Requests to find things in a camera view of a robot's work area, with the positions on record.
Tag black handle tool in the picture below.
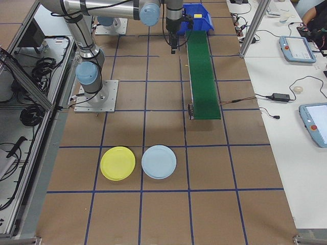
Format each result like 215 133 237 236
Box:
6 136 28 158

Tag light blue round plate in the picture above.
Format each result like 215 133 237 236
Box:
141 144 177 180

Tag white side desk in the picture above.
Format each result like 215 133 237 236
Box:
226 0 327 230

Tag V-shaped metal bar frame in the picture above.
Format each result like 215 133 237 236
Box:
0 0 77 239

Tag black device with red board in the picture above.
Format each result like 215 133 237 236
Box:
296 22 315 35

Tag black cable with plug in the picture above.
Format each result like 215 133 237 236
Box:
259 108 281 120

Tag aluminium table corner rail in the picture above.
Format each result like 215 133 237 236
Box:
0 236 43 245
292 233 327 245

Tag aluminium profile post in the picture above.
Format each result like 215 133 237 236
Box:
239 0 272 59

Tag person in dark clothes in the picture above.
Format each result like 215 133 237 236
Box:
301 0 327 52

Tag blue plastic storage bin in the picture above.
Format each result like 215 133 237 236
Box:
178 3 215 36

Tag black cable bundle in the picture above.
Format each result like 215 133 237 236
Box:
32 58 64 87

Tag green belt conveyor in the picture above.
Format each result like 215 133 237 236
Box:
184 30 222 121

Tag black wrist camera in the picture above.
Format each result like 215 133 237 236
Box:
181 14 194 29

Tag yellow round plate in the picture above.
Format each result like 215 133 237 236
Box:
100 146 136 181

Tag white square base plate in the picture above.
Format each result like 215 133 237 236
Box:
74 80 120 113
95 17 128 36

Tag light blue teach pendant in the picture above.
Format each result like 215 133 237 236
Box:
298 103 327 149
278 35 317 64

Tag black box device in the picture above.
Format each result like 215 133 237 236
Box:
15 19 47 50

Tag red black conveyor wires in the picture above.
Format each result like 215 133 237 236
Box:
219 96 258 105

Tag black cable coil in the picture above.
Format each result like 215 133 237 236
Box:
19 104 46 128

